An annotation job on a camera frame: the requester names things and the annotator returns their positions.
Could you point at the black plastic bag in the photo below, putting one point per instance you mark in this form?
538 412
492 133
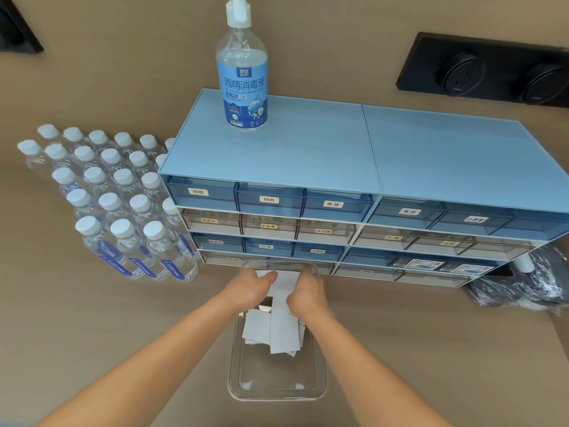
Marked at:
549 280

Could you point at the clear sanitizer pump bottle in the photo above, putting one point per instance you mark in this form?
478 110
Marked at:
242 84

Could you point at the black square wall fixture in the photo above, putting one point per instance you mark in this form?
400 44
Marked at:
17 31

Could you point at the person's right thumb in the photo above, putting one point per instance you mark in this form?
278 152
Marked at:
292 300

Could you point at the round black power socket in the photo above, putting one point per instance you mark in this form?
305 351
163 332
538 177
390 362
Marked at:
546 84
461 75

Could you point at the rows of labelled translucent drawers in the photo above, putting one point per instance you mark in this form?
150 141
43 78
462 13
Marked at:
338 204

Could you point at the group of small water bottles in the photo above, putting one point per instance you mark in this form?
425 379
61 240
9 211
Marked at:
111 204

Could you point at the black socket panel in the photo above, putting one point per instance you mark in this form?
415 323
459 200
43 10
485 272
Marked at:
418 66

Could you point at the blue drawer cabinet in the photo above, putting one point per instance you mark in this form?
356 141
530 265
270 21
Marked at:
284 151
444 151

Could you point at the clear plastic drawer tray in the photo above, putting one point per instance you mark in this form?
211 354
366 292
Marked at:
275 377

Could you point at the person's left hand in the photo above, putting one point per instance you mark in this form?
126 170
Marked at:
246 291

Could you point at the person's left thumb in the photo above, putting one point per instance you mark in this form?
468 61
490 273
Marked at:
261 297

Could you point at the white bottle cap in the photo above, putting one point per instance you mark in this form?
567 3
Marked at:
525 263

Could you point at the person's right hand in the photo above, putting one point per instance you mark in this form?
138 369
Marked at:
311 293

